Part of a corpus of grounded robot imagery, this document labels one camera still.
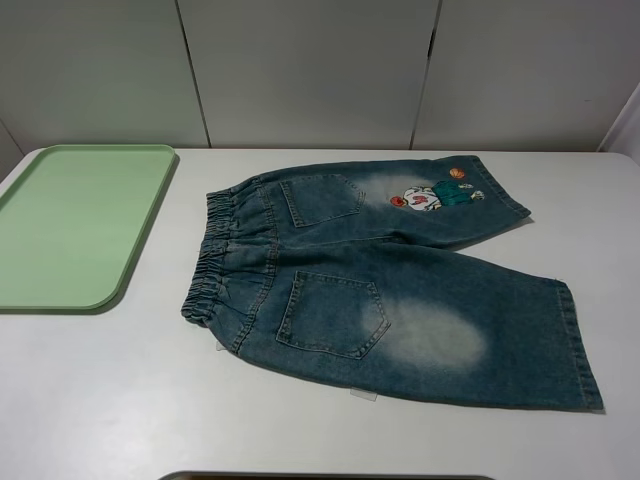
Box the blue children's denim shorts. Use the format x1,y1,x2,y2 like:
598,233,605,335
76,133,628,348
181,155,604,412

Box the light green plastic tray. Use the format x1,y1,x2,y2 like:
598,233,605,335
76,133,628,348
1,145,177,312

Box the clear tape piece lower centre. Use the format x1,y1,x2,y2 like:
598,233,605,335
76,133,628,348
350,388,378,402

